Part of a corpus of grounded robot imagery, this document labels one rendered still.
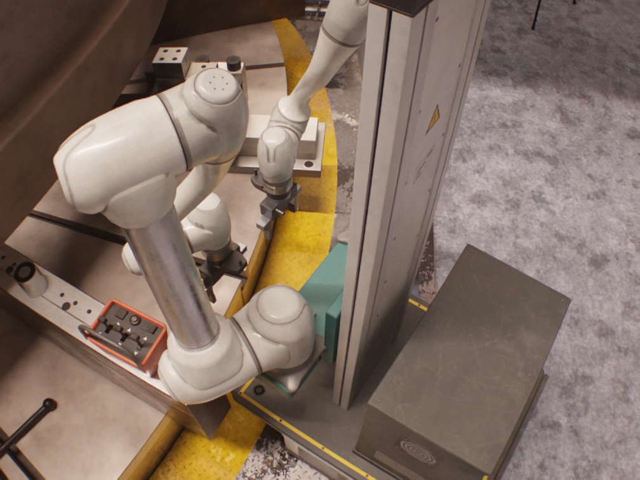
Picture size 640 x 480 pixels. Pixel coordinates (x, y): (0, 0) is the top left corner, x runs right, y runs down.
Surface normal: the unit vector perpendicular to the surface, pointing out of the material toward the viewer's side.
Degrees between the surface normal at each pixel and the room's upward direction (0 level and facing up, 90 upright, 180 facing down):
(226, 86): 22
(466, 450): 0
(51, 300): 0
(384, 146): 90
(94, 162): 40
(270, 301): 6
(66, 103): 90
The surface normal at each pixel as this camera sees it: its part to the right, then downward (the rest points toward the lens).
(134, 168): 0.47, 0.46
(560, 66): 0.02, -0.58
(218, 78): 0.35, -0.35
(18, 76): 0.80, -0.11
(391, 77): -0.55, 0.67
